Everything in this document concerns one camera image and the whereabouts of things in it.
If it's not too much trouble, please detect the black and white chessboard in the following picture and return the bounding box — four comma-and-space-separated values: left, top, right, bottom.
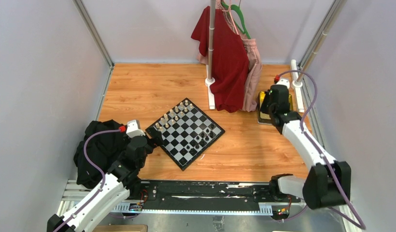
149, 98, 225, 171

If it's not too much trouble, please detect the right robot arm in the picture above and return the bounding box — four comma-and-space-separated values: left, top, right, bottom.
260, 84, 351, 209

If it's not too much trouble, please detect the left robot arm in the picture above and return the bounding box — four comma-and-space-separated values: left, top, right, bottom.
46, 120, 163, 232

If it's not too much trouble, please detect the yellow tray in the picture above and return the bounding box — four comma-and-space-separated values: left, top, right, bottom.
256, 91, 295, 126

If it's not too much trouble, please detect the black cloth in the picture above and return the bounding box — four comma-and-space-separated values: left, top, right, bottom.
73, 120, 135, 189

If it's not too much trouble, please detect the red shirt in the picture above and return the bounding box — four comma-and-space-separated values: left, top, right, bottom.
210, 9, 249, 113

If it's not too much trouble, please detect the white rack base foot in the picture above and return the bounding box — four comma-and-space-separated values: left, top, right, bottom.
205, 65, 216, 110

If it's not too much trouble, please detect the green hanger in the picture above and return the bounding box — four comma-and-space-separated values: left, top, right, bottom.
221, 0, 251, 39

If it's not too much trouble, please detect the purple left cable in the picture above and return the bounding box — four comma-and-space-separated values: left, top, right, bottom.
54, 129, 126, 232

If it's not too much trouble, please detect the purple cable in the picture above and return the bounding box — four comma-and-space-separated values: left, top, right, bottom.
54, 129, 126, 232
276, 70, 368, 231

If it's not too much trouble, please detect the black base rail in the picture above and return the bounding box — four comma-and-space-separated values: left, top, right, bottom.
127, 180, 304, 216

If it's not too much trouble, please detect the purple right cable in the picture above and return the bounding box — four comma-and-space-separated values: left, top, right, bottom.
276, 70, 368, 231

